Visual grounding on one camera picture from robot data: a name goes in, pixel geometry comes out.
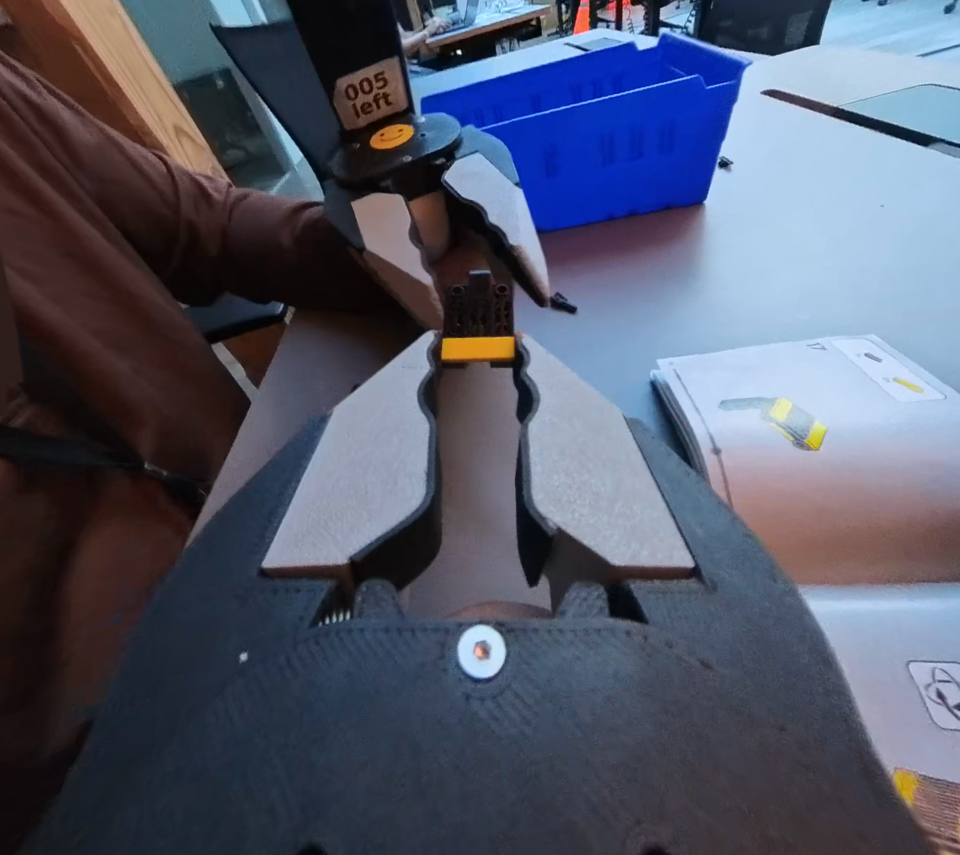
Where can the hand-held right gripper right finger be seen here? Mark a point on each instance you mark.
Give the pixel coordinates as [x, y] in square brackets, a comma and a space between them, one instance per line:
[600, 487]

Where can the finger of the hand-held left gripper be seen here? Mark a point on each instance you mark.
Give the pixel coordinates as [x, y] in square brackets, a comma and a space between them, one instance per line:
[390, 232]
[502, 210]

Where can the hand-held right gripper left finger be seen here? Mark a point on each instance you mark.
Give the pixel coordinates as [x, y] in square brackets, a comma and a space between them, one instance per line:
[352, 472]

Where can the black and yellow lego piece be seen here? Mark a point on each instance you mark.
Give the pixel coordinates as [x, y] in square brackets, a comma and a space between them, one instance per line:
[478, 349]

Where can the person's left forearm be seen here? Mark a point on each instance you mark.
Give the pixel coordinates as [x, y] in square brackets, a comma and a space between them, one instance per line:
[225, 232]

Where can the another person's forearm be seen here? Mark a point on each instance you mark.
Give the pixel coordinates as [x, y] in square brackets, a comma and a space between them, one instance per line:
[424, 37]

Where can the lego instruction booklet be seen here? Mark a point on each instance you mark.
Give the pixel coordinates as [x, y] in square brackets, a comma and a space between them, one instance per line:
[825, 487]

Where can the blue plastic bin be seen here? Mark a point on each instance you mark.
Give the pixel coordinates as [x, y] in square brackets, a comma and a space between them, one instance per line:
[622, 150]

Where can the small background desk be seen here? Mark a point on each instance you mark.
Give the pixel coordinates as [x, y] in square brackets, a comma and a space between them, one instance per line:
[487, 28]

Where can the black chair seat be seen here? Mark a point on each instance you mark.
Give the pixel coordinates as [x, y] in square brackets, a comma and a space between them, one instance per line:
[236, 319]

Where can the orange traffic cone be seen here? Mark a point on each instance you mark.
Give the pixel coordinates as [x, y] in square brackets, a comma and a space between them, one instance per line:
[583, 11]

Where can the person's torso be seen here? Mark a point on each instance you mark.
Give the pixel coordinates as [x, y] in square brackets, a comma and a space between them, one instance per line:
[75, 570]

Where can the white printed sheet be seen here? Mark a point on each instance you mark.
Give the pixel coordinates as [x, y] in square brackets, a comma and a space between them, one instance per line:
[862, 682]

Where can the wooden door frame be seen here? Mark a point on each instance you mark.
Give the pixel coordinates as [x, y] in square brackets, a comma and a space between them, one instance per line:
[82, 37]

